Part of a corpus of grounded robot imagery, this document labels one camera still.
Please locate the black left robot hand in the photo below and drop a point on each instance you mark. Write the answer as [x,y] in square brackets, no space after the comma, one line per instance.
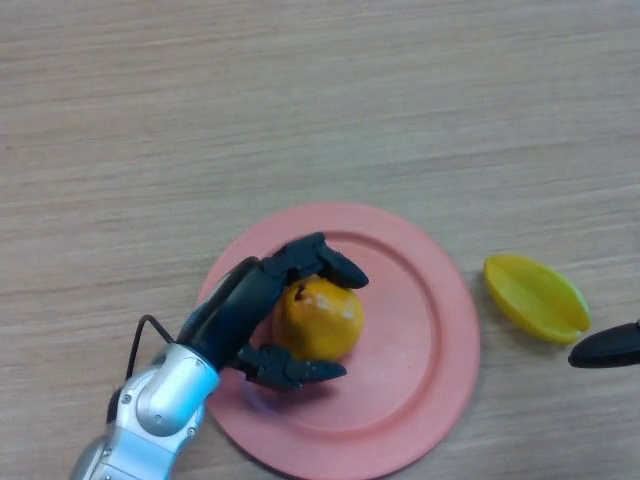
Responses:
[235,310]

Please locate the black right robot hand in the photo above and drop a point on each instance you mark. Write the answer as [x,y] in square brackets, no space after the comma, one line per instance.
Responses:
[607,347]

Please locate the yellow pear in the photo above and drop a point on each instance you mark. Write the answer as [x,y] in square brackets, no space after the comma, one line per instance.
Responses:
[325,325]

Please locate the pink round plate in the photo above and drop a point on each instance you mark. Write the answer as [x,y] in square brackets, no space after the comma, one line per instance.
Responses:
[415,340]

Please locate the yellow starfruit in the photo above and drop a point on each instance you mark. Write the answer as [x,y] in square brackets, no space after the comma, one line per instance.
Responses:
[535,297]

